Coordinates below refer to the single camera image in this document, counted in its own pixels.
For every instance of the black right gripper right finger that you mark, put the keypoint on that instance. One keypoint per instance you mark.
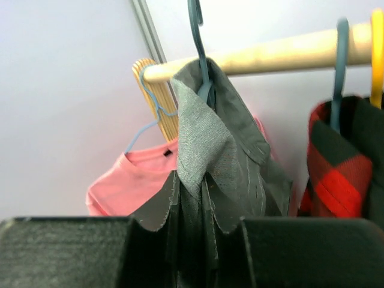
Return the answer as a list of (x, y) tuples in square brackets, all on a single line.
[(245, 251)]

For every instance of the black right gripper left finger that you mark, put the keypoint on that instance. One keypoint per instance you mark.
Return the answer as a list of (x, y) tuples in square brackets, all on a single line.
[(135, 251)]

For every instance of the grey button shirt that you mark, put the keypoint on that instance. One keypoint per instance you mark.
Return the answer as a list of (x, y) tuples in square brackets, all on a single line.
[(225, 142)]

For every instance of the teal plastic hanger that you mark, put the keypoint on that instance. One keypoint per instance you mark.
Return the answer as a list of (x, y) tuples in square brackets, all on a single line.
[(206, 91)]

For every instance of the red black plaid shirt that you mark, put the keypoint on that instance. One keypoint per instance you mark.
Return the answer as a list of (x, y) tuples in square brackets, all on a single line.
[(343, 166)]

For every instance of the pink t-shirt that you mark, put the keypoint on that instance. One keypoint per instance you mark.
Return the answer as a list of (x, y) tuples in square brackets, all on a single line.
[(134, 178)]

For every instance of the teal hanger under plaid shirt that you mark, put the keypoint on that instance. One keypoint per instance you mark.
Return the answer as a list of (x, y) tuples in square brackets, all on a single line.
[(340, 72)]

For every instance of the yellow plastic hanger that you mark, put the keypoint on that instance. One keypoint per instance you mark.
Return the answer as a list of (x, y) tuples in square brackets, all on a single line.
[(376, 57)]

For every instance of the aluminium corner profile left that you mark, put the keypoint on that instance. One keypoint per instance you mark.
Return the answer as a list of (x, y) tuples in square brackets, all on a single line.
[(148, 30)]

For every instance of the light blue wire hanger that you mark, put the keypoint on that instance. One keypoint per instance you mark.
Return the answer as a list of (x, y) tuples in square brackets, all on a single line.
[(141, 119)]

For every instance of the wooden rack frame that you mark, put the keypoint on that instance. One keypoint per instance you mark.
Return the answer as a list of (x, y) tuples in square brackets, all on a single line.
[(159, 99)]

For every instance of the wooden clothes rail rod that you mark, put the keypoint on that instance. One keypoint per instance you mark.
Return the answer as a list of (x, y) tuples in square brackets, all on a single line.
[(304, 52)]

